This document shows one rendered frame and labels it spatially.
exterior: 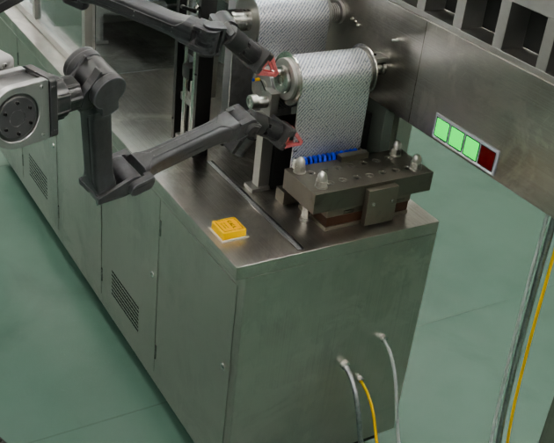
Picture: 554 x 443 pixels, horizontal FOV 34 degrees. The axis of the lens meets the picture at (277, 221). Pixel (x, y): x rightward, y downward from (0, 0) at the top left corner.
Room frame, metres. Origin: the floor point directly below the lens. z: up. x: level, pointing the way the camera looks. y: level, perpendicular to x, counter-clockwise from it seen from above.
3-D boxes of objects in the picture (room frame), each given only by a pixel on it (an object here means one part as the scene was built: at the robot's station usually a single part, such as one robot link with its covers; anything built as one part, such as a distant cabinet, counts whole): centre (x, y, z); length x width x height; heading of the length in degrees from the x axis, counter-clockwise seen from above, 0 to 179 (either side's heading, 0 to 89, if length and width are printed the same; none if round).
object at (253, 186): (2.32, 0.07, 1.05); 0.06 x 0.05 x 0.31; 124
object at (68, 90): (1.57, 0.45, 1.45); 0.09 x 0.08 x 0.12; 52
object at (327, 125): (2.34, -0.12, 1.12); 0.23 x 0.01 x 0.18; 124
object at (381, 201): (2.19, -0.28, 0.96); 0.10 x 0.03 x 0.11; 124
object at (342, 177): (2.26, -0.21, 1.00); 0.40 x 0.16 x 0.06; 124
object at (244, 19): (2.51, 0.18, 1.33); 0.06 x 0.06 x 0.06; 34
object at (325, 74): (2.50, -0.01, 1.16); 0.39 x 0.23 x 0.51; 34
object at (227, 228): (2.06, 0.13, 0.91); 0.07 x 0.07 x 0.02; 34
